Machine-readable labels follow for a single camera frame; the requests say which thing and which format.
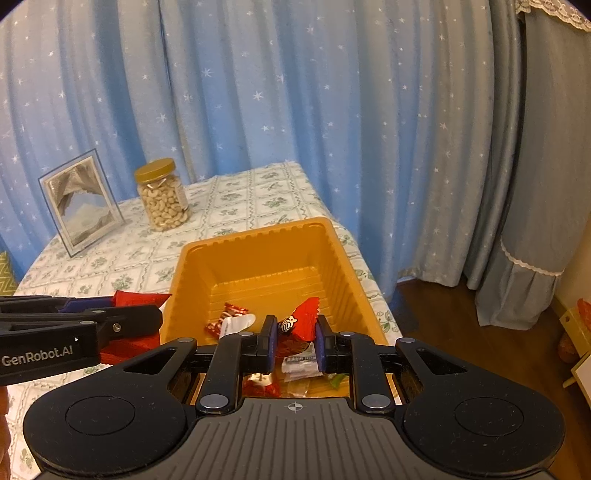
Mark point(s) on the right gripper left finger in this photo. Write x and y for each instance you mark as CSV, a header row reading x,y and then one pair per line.
x,y
224,365

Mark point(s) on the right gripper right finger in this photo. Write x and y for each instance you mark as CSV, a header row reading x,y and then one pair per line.
x,y
366,363

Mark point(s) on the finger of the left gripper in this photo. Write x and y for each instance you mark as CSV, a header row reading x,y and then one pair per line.
x,y
128,328

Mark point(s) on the large red snack bag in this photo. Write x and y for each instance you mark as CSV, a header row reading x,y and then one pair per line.
x,y
123,298

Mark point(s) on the white snack packet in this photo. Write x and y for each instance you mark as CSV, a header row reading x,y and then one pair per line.
x,y
235,324

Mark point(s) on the green snack packet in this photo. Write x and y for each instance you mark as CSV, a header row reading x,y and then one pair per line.
x,y
336,379

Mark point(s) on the red snack packet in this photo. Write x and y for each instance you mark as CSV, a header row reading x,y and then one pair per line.
x,y
212,328

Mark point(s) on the dark clear snack packet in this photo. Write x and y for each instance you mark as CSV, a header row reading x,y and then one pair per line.
x,y
300,366

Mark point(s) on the red panda candy packet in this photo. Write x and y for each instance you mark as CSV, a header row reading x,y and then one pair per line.
x,y
297,331

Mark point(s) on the left hand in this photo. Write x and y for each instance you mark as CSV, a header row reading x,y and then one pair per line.
x,y
5,437

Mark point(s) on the green zigzag cushion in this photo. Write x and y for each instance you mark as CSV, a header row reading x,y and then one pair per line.
x,y
8,283

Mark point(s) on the floral tablecloth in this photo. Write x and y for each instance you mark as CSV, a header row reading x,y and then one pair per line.
x,y
136,258

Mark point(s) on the orange plastic tray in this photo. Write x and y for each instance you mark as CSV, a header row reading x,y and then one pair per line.
x,y
269,271

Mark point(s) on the cashew nut jar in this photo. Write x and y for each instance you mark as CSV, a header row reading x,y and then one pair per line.
x,y
162,194

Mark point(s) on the blue star curtain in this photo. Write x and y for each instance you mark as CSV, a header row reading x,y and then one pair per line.
x,y
386,105

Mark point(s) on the grey lace-trimmed cover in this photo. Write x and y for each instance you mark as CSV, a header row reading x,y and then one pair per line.
x,y
548,203

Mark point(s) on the grey curtain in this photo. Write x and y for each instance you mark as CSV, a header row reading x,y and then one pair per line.
x,y
505,138

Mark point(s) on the glass sand picture frame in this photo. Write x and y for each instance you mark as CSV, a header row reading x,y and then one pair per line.
x,y
80,202

